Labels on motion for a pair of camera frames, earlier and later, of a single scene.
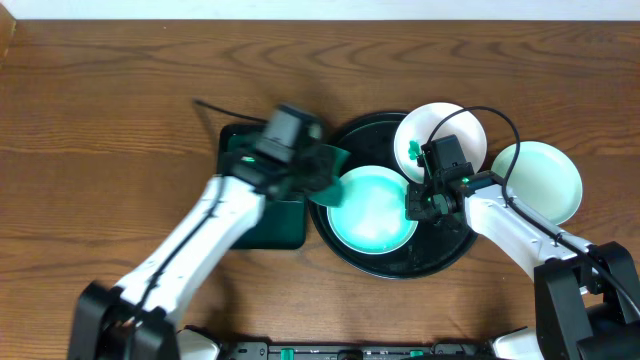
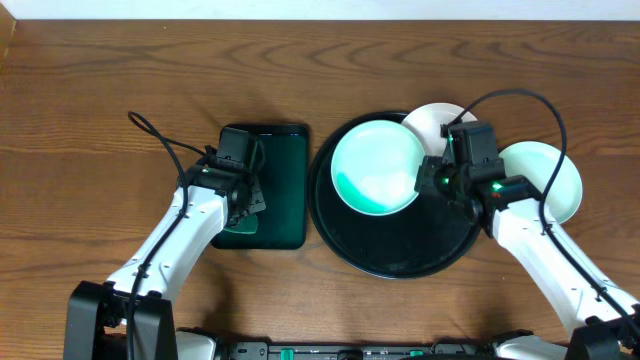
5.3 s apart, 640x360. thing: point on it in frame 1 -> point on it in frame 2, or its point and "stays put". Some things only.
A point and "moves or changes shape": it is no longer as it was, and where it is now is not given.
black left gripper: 314,163 -> 254,201
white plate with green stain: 544,177 stays put
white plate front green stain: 372,217 -> 373,167
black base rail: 254,350 stays put
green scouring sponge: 333,194 moves or changes shape
